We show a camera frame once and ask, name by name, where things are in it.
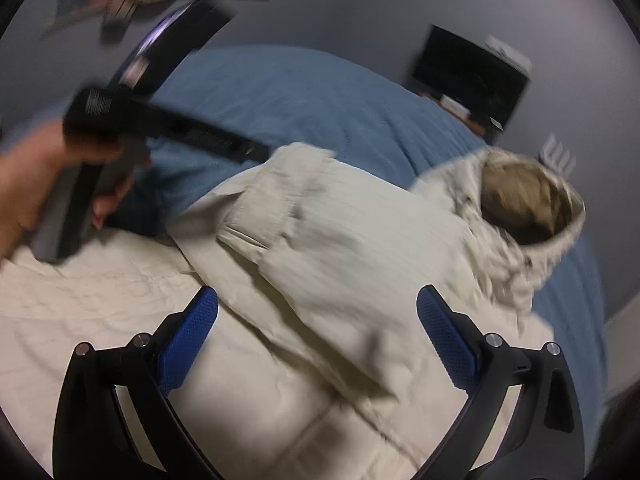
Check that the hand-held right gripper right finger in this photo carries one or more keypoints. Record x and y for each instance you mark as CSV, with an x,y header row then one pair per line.
x,y
445,335

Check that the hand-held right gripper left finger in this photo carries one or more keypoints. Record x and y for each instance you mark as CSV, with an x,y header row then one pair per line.
x,y
190,335

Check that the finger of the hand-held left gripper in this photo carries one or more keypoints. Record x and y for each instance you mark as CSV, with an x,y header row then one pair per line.
x,y
170,45
210,135

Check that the cream hooded jacket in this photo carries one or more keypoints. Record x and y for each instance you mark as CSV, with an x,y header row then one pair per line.
x,y
325,240

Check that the person's left forearm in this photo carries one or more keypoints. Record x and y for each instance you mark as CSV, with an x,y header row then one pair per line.
x,y
6,232

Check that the person's left hand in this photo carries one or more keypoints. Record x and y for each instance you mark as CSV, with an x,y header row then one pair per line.
x,y
35,170

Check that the blue blanket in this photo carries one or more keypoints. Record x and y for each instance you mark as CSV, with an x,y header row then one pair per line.
x,y
300,100

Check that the white router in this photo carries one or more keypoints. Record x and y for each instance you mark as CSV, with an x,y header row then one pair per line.
x,y
557,156

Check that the wooden television stand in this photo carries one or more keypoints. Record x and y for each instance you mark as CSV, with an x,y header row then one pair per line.
x,y
472,121

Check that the small white box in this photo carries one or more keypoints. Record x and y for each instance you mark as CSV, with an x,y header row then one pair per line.
x,y
455,104

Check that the black television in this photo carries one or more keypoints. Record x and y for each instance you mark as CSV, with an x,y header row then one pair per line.
x,y
465,75

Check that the wooden wall shelf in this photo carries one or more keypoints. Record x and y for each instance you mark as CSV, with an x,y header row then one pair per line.
x,y
150,0

